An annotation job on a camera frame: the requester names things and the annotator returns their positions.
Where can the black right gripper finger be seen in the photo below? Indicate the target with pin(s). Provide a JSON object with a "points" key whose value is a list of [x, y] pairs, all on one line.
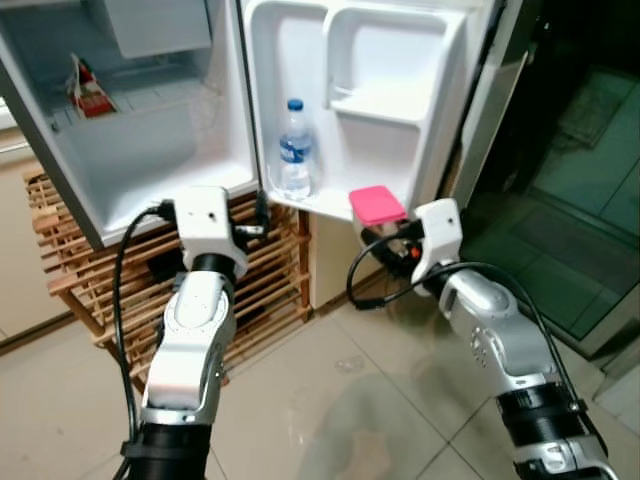
{"points": [[392, 234]]}

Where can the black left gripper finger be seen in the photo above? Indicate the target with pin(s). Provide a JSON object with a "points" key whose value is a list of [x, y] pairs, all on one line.
{"points": [[263, 210]]}

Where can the pink plastic box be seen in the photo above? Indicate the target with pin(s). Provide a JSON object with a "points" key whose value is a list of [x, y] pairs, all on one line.
{"points": [[377, 204]]}

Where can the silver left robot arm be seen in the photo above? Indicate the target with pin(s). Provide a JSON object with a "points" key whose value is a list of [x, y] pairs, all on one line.
{"points": [[195, 340]]}

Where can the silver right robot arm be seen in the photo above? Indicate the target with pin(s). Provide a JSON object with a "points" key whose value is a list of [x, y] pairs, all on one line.
{"points": [[500, 340]]}

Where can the white mini fridge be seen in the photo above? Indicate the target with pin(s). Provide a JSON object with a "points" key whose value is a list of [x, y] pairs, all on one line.
{"points": [[150, 150]]}

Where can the wooden slatted rack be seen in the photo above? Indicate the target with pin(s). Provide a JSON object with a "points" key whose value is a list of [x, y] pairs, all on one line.
{"points": [[270, 290]]}

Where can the clear water bottle blue label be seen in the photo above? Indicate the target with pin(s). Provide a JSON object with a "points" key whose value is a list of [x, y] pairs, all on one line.
{"points": [[296, 155]]}

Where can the dark glass sliding door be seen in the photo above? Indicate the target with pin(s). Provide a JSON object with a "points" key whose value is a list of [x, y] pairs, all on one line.
{"points": [[570, 200]]}

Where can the red white snack packet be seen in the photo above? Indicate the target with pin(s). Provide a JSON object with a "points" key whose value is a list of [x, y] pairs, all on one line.
{"points": [[90, 92]]}

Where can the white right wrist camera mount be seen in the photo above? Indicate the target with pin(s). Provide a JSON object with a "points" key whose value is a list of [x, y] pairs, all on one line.
{"points": [[440, 235]]}

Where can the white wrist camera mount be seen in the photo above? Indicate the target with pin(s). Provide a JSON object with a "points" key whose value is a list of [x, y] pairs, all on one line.
{"points": [[440, 235], [205, 215]]}

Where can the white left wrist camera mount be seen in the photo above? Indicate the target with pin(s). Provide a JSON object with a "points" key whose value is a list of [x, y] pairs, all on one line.
{"points": [[205, 215]]}

